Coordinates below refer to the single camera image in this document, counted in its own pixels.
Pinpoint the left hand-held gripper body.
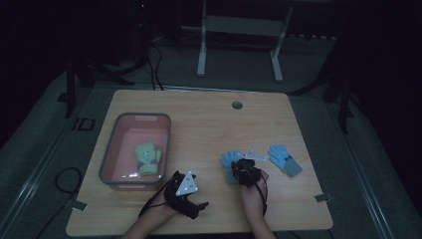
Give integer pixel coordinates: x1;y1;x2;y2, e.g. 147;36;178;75
164;170;201;221

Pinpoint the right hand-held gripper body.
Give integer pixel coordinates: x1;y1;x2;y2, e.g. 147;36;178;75
236;149;269;188

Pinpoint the plain blue glove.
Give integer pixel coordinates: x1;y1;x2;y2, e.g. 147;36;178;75
220;149;245;186

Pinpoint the plain green mitten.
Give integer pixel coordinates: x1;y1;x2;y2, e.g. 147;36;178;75
136;148;163;178

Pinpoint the green mitten with face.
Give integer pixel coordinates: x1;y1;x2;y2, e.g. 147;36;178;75
134;141;162;177

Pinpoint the blue glove with dark dots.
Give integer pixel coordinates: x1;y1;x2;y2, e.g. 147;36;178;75
267;143;304;178

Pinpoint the pink basin with grey rim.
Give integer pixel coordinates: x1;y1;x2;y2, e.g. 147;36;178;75
99;113;172;192

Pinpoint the person's right hand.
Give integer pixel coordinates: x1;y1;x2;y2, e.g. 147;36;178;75
240;168;269;218

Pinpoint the person's left hand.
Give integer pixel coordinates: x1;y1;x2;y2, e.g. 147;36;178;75
142;191;182;230

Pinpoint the grey tape piece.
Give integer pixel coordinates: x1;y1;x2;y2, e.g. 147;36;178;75
71;199;89;213
314;192;334;204

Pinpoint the black stand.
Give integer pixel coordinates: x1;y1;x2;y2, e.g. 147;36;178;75
321;63;356;134
57;54;135;120

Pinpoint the right hand-held gripper cable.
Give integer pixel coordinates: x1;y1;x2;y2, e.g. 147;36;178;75
247;165;270;217

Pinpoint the hand-held gripper cable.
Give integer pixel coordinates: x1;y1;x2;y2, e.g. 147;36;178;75
247;165;270;217
137;178;175;219

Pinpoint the left hand-held gripper cable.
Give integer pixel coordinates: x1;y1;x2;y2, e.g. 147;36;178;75
137;178;175;219

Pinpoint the black cables bundle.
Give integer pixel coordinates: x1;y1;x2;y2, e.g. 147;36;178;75
144;41;165;92

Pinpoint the metal floor rail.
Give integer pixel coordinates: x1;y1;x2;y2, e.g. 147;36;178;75
326;101;397;239
0;118;79;233

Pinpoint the black floor cable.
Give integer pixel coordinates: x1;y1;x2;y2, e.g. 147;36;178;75
34;166;85;239

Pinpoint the white metal desk frame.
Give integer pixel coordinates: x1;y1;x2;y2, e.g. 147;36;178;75
180;0;332;84

